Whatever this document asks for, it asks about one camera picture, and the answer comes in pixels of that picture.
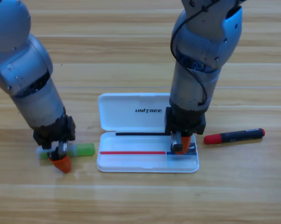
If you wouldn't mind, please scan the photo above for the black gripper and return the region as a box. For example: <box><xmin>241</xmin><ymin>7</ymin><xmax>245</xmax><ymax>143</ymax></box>
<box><xmin>164</xmin><ymin>106</ymin><xmax>206</xmax><ymax>155</ymax></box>
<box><xmin>33</xmin><ymin>116</ymin><xmax>76</xmax><ymax>174</ymax></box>

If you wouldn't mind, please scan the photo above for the red and black marker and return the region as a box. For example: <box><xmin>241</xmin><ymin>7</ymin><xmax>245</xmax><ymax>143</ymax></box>
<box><xmin>203</xmin><ymin>128</ymin><xmax>266</xmax><ymax>145</ymax></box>

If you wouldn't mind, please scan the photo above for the white Unitree pencil case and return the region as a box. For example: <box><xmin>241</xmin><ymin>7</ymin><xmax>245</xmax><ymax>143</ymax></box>
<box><xmin>96</xmin><ymin>92</ymin><xmax>199</xmax><ymax>174</ymax></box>

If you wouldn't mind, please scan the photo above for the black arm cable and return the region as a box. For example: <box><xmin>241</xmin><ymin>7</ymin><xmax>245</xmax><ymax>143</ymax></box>
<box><xmin>170</xmin><ymin>0</ymin><xmax>223</xmax><ymax>105</ymax></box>

